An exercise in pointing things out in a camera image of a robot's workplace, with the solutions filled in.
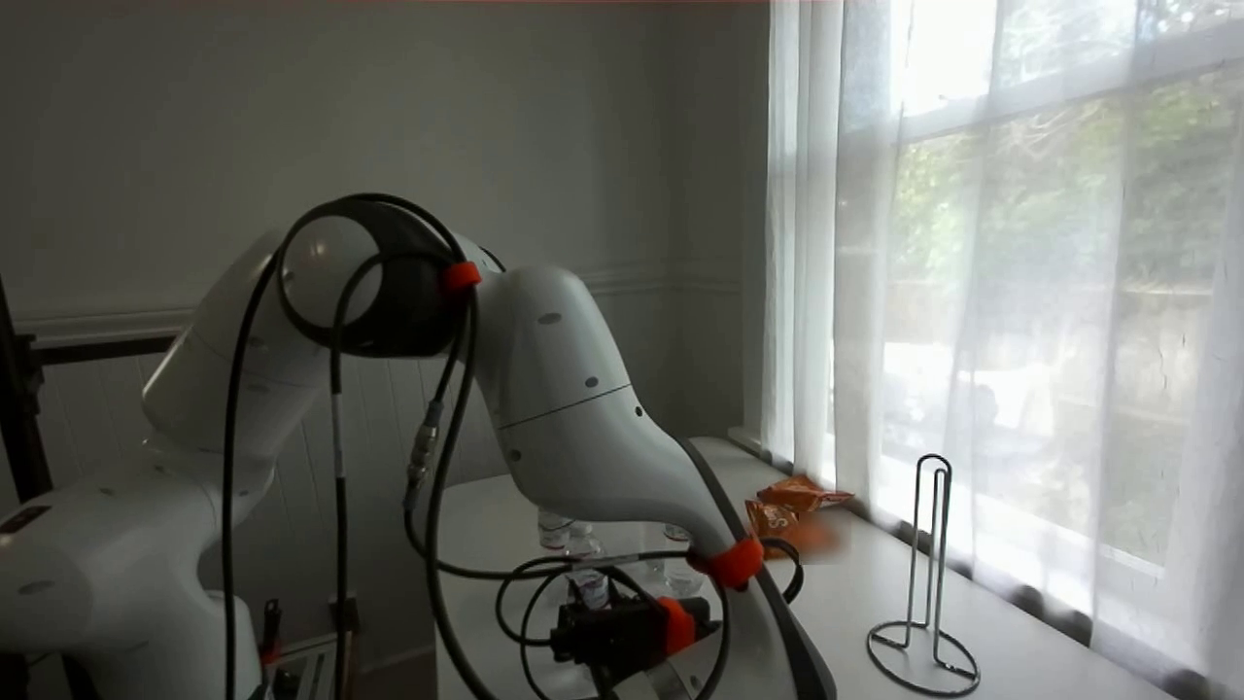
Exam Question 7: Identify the orange cable clip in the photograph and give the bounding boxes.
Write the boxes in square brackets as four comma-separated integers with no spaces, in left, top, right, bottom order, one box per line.
[684,531,768,596]
[439,257,487,295]

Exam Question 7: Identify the black tripod stand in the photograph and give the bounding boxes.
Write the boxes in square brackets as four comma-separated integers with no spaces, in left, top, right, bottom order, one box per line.
[0,280,60,509]

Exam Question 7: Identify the white framed window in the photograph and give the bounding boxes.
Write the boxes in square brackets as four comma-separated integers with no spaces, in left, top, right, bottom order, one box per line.
[890,0,1244,615]

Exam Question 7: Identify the sheer white curtain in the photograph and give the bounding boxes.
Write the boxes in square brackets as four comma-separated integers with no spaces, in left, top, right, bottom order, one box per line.
[753,0,1244,696]

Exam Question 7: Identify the black camera cable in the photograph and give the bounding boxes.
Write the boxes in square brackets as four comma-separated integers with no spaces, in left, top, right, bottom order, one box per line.
[215,191,809,700]

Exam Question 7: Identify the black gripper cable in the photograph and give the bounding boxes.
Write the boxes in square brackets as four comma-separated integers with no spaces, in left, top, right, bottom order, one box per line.
[323,246,363,700]

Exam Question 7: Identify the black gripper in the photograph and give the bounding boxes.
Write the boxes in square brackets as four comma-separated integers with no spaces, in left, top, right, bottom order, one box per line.
[608,639,732,700]

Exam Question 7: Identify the black wrist camera orange mount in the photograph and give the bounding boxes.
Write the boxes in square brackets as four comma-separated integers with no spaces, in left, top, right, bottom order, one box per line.
[549,591,702,677]

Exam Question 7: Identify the orange chip bag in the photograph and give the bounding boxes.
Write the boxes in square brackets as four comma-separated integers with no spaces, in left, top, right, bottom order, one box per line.
[762,469,858,517]
[746,496,851,565]

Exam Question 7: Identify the wire paper towel holder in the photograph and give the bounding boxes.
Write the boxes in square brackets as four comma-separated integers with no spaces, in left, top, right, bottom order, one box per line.
[862,447,984,700]

